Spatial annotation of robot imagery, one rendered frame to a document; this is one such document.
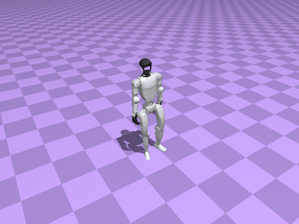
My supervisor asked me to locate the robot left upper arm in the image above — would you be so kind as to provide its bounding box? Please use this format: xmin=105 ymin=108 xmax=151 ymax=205
xmin=154 ymin=72 xmax=164 ymax=93

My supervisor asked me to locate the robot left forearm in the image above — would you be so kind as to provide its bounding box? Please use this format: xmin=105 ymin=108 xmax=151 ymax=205
xmin=157 ymin=92 xmax=163 ymax=104

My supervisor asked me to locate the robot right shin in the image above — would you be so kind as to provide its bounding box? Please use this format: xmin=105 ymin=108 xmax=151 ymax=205
xmin=142 ymin=136 xmax=149 ymax=151

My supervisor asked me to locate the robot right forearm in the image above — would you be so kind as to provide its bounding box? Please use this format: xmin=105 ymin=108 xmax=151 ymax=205
xmin=132 ymin=98 xmax=138 ymax=118

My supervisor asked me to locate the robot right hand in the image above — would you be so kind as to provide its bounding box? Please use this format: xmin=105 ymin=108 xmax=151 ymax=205
xmin=132 ymin=114 xmax=141 ymax=125

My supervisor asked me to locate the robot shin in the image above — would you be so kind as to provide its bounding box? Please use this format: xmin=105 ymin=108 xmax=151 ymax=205
xmin=142 ymin=136 xmax=149 ymax=151
xmin=155 ymin=129 xmax=164 ymax=146

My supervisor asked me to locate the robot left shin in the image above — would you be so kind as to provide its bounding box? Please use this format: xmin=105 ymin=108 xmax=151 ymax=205
xmin=155 ymin=129 xmax=164 ymax=146

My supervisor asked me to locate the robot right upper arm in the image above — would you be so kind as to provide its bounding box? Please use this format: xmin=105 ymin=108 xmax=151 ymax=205
xmin=131 ymin=79 xmax=140 ymax=103

